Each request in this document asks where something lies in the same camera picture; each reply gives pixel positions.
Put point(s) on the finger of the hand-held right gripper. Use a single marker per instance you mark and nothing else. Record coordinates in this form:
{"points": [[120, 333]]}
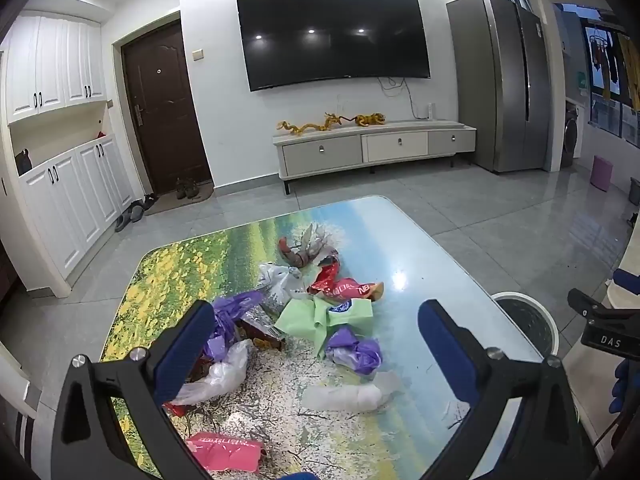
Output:
{"points": [[585, 302]]}

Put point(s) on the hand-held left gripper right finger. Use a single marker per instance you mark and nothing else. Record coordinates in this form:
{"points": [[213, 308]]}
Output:
{"points": [[445, 347]]}

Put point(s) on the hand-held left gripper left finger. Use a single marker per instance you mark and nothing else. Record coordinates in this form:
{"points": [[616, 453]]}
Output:
{"points": [[187, 345]]}

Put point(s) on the white bin with black liner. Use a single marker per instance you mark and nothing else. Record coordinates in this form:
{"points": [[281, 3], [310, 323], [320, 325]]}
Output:
{"points": [[530, 320]]}

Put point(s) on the brown snack bag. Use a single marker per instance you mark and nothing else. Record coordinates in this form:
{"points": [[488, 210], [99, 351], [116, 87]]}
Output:
{"points": [[260, 334]]}

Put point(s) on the red snack bag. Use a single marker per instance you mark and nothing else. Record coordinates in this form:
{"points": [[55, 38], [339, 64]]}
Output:
{"points": [[342, 288]]}

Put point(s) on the person's right hand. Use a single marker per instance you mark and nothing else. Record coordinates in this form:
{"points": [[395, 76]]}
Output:
{"points": [[623, 385]]}

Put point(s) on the clear plastic bag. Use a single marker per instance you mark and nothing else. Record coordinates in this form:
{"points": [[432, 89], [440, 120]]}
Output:
{"points": [[222, 375]]}

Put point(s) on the small red scrap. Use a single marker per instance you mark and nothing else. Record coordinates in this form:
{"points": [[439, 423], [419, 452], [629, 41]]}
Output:
{"points": [[175, 408]]}

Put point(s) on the crumpled purple plastic bag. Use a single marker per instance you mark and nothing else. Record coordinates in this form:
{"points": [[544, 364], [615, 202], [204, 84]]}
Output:
{"points": [[357, 352]]}

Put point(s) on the white blue round packet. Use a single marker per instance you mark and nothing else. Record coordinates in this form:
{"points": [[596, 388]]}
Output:
{"points": [[346, 307]]}

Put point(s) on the white printed plastic bag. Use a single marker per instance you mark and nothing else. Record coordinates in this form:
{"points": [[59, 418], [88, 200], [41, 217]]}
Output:
{"points": [[277, 280]]}

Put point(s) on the white crumpled plastic bag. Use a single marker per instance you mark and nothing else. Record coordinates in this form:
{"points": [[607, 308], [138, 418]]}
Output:
{"points": [[345, 396]]}

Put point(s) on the pink packet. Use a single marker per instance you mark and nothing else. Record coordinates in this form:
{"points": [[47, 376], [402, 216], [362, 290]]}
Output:
{"points": [[225, 454]]}

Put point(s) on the purple stool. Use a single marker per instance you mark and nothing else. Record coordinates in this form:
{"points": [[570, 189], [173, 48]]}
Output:
{"points": [[601, 174]]}

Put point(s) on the grey slipper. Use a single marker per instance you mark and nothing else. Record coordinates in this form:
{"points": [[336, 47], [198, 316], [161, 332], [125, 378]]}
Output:
{"points": [[135, 210], [122, 223]]}

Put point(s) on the brown doormat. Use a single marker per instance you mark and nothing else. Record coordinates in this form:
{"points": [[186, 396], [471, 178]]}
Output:
{"points": [[167, 206]]}

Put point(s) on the black shoes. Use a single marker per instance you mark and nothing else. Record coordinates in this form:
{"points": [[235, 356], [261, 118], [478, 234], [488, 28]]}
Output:
{"points": [[151, 202]]}

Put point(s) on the torn silver red wrapper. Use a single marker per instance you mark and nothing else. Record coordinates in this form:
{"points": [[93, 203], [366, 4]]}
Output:
{"points": [[306, 255]]}

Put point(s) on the brown shoe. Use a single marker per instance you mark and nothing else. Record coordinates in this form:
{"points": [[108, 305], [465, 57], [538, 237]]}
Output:
{"points": [[192, 188], [180, 189]]}

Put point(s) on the white washing machine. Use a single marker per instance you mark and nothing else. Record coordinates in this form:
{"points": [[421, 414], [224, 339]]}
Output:
{"points": [[571, 135]]}

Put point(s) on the white shoe cabinet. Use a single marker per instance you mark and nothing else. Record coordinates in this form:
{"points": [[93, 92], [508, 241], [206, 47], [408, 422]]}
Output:
{"points": [[70, 200]]}

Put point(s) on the grey steel refrigerator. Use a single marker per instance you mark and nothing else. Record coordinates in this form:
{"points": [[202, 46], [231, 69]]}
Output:
{"points": [[505, 90]]}

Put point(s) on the grey white television stand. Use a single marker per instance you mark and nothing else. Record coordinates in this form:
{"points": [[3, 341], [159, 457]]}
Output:
{"points": [[325, 152]]}

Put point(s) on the dark brown entrance door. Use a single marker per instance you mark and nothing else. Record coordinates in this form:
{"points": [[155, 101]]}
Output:
{"points": [[167, 110]]}

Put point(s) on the white router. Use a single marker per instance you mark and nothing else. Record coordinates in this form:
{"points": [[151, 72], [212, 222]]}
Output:
{"points": [[431, 111]]}

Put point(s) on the golden tiger ornament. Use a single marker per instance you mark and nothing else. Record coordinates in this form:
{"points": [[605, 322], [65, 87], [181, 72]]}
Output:
{"points": [[370, 119]]}

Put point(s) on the hanging clothes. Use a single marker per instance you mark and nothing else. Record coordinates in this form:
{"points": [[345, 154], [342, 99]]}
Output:
{"points": [[606, 62]]}

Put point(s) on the long golden dragon ornament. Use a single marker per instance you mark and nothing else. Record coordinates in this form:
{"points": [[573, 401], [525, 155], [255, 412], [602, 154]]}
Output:
{"points": [[299, 128]]}

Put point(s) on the dark bag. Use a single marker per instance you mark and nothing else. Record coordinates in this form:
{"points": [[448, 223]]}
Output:
{"points": [[23, 161]]}

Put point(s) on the small golden dragon ornament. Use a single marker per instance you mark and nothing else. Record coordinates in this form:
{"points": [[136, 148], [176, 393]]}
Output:
{"points": [[336, 120]]}

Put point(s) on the wall switch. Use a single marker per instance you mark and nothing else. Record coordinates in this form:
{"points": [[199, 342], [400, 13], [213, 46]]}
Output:
{"points": [[197, 54]]}

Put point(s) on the black wall television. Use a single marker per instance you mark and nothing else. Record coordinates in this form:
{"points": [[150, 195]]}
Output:
{"points": [[332, 35]]}

